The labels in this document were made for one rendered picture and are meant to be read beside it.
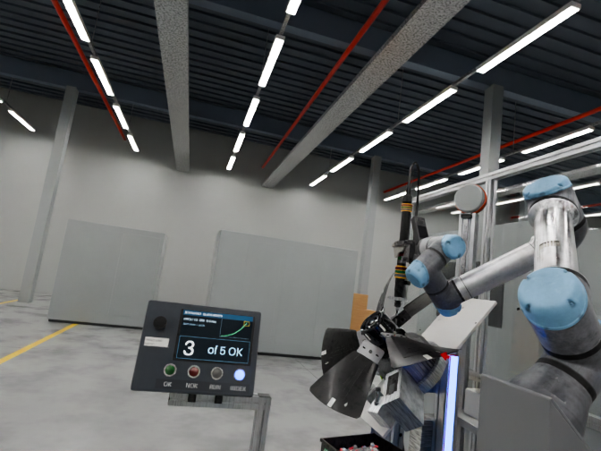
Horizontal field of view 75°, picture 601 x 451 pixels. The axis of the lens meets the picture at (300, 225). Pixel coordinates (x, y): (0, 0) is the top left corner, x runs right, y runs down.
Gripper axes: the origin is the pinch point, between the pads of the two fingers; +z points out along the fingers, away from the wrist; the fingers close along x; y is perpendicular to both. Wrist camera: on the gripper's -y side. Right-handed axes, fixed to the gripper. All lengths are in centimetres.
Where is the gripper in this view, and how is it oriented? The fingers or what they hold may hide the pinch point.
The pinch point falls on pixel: (399, 245)
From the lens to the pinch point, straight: 157.3
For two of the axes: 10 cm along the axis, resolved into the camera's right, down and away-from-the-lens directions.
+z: -2.5, 1.0, 9.6
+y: -1.3, 9.8, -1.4
